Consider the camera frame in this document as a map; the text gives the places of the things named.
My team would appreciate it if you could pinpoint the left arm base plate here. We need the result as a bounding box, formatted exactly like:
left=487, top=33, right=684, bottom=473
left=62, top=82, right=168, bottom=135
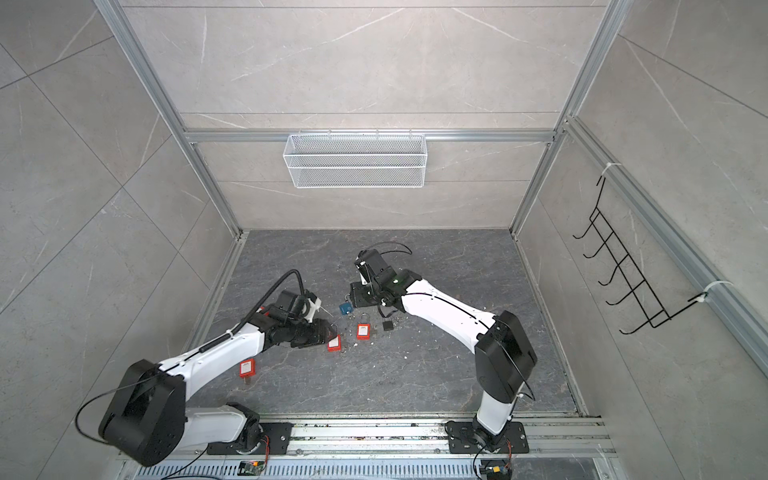
left=206, top=422, right=293, bottom=455

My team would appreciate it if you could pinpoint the red padlock long shackle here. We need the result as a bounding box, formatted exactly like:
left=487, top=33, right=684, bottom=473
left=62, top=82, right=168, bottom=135
left=356, top=313, right=371, bottom=341

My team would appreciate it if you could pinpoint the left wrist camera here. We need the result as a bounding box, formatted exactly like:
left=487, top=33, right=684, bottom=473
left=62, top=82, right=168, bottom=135
left=298, top=292, right=322, bottom=323

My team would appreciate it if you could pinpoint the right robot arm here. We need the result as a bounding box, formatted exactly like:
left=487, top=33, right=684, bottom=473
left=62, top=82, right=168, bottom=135
left=350, top=245, right=538, bottom=452

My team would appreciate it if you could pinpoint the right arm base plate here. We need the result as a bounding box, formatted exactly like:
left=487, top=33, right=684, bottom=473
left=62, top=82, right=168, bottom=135
left=444, top=420, right=530, bottom=455

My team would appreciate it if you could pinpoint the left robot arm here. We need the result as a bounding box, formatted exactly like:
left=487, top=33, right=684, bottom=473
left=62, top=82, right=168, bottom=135
left=89, top=278, right=338, bottom=467

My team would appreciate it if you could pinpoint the blue padlock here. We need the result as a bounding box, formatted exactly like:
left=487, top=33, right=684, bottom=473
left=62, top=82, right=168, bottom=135
left=339, top=299, right=355, bottom=316

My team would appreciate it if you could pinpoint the white wire mesh basket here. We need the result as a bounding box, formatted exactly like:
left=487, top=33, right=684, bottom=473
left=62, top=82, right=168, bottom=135
left=283, top=133, right=428, bottom=189

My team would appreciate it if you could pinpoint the aluminium rail front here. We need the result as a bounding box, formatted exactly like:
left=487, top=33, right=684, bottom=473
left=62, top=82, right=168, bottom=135
left=116, top=413, right=619, bottom=480

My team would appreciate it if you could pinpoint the black wire hook rack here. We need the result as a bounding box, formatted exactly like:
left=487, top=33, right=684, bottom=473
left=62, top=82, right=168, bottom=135
left=572, top=176, right=708, bottom=336

